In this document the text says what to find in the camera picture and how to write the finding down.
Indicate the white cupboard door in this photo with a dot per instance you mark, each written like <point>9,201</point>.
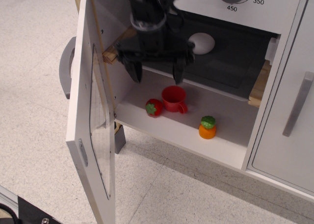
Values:
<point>290,160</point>

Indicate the orange toy with green top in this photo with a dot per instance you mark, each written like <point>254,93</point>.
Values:
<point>207,128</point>

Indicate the red toy cup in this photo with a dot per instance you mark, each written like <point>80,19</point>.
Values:
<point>174,99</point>

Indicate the grey cupboard door handle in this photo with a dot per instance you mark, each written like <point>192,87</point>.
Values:
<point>299,103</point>

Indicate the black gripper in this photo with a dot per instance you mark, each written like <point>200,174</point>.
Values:
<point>154,42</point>

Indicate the red toy strawberry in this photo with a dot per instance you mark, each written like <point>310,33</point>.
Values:
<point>154,107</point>

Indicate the grey cabinet leg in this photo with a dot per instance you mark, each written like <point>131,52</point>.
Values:
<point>120,139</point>

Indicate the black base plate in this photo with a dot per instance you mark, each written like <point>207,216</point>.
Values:
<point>30,214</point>

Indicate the white toy kitchen cabinet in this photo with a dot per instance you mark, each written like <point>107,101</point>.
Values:
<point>238,122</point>

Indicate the dark grey oven tray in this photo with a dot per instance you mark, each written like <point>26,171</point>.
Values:
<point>234,63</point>

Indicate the white oven door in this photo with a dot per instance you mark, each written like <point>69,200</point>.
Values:
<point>90,128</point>

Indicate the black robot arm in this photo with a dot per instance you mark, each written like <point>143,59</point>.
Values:
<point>156,10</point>

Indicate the white toy egg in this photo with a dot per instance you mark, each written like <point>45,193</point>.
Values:
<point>203,43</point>

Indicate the grey oven door handle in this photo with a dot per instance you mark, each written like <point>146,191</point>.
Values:
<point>65,66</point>

